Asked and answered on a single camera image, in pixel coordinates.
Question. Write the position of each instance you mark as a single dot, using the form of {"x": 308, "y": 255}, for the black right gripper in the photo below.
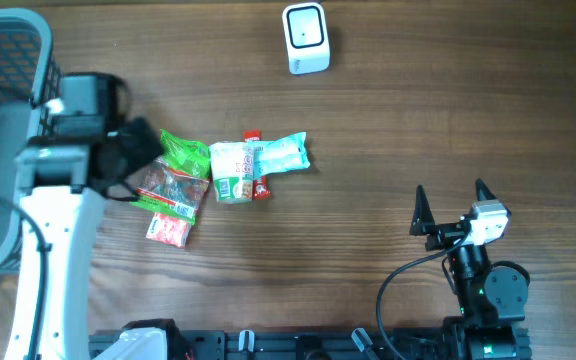
{"x": 424, "y": 223}

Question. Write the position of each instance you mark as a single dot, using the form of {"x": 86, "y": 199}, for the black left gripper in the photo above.
{"x": 146, "y": 139}

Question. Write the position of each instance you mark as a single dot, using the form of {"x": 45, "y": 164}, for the green snack bag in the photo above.
{"x": 175, "y": 183}

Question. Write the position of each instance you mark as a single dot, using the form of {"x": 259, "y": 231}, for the red snack packet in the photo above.
{"x": 168, "y": 230}

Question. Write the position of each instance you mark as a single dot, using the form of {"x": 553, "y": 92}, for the green instant noodle cup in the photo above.
{"x": 232, "y": 171}

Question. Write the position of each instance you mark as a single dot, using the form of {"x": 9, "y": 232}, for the grey plastic shopping basket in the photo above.
{"x": 29, "y": 77}

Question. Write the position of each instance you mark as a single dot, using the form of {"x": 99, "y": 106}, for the light blue snack packet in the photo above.
{"x": 279, "y": 156}

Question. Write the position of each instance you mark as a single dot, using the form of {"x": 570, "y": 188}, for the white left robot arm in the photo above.
{"x": 63, "y": 181}

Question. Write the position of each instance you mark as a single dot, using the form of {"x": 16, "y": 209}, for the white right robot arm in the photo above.
{"x": 491, "y": 295}

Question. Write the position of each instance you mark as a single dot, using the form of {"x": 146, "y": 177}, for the white barcode scanner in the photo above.
{"x": 306, "y": 38}

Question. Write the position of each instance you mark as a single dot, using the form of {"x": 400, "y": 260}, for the red coffee stick sachet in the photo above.
{"x": 261, "y": 190}

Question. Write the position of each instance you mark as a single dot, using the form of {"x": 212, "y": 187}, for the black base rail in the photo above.
{"x": 318, "y": 345}

